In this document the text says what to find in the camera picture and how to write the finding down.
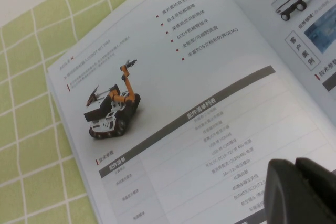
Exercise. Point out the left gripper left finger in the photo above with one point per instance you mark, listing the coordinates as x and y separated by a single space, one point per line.
283 197

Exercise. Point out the green checked tablecloth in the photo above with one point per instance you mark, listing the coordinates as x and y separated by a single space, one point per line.
26 142

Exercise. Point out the white product catalogue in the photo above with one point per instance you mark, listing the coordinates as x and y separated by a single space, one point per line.
210 77

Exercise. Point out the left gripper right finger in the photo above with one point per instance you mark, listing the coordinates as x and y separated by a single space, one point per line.
323 187

